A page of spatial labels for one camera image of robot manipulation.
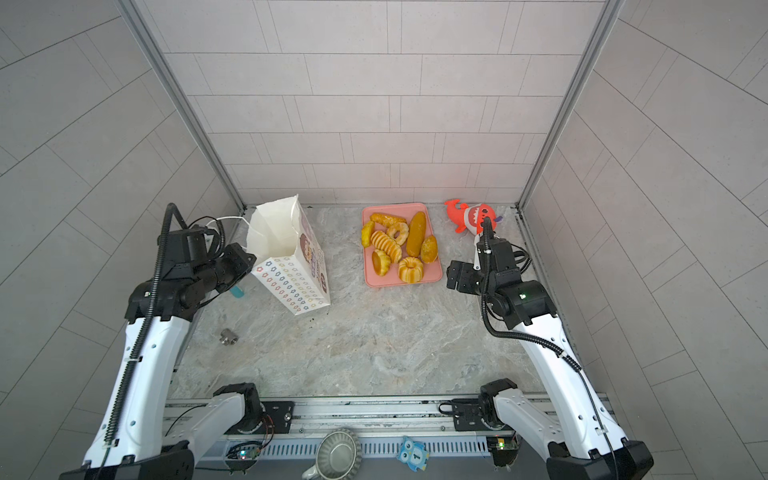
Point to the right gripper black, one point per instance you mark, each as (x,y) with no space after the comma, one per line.
(462,284)

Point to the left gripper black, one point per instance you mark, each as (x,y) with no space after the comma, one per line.
(235,253)

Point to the long oval bread loaf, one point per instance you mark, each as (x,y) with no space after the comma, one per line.
(417,232)

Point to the white printed paper bag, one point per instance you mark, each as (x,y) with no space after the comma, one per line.
(289,260)

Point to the fluted bundt cake bread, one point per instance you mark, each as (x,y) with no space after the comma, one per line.
(410,270)

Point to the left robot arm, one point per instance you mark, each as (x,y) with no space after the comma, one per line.
(157,325)

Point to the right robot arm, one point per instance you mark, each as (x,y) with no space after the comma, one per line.
(552,372)

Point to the small right bread roll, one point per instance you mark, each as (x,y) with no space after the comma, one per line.
(429,249)

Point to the spiral twisted bread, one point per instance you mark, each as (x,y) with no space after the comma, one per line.
(381,241)

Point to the top croissant bread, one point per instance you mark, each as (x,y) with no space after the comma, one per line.
(386,220)

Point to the red shark plush toy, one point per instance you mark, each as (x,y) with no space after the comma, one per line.
(470,218)

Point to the small metal nut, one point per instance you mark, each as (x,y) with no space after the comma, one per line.
(228,337)

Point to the right circuit board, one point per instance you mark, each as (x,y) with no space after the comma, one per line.
(503,450)

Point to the circuit board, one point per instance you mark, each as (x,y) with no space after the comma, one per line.
(246,451)
(503,450)

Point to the blue owl figure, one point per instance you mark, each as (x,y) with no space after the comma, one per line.
(413,454)

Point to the left circuit board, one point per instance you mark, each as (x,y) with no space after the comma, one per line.
(246,451)

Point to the metal fluted tart mould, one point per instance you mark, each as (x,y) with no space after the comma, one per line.
(339,456)

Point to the ring donut bread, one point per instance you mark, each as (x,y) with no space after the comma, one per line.
(399,233)

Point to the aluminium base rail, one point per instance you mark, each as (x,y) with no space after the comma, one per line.
(372,414)

